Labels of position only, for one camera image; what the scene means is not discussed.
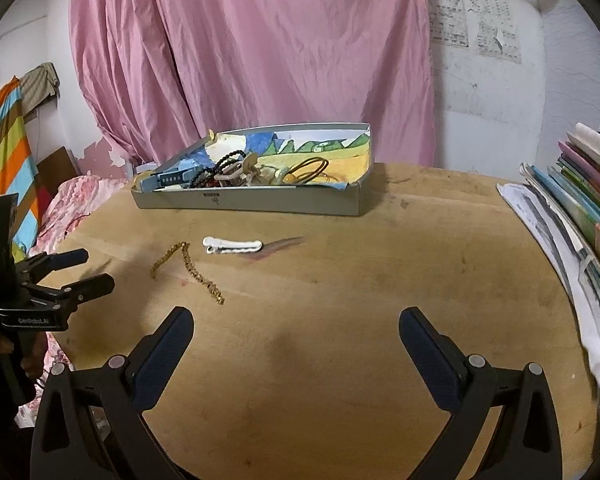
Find blue smart watch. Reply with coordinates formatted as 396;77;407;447
140;169;195;193

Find white hair clip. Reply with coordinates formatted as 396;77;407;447
201;236;264;255

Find striped cartoon monkey blanket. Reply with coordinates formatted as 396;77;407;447
0;77;42;258

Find grey hanging cloth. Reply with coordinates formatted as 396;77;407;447
19;62;59;115

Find person's left hand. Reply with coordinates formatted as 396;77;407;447
0;331;48;380

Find pink floral bedding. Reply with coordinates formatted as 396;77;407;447
15;174;126;428

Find grey cardboard tray colourful lining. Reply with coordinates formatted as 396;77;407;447
132;122;373;217

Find wall calendar poster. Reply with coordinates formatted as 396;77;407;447
428;0;522;64

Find white papers under books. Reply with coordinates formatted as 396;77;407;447
496;183;600;389

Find pink curtain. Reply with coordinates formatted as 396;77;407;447
69;0;436;166

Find brown hair tie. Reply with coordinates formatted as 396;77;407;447
289;155;332;183

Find stack of books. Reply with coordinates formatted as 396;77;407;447
519;122;600;326

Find beige hair claw clip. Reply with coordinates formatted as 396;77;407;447
213;153;285;188

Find black bead necklace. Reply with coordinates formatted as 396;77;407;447
188;148;249;190

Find gold chain necklace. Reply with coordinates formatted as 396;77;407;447
149;240;226;306

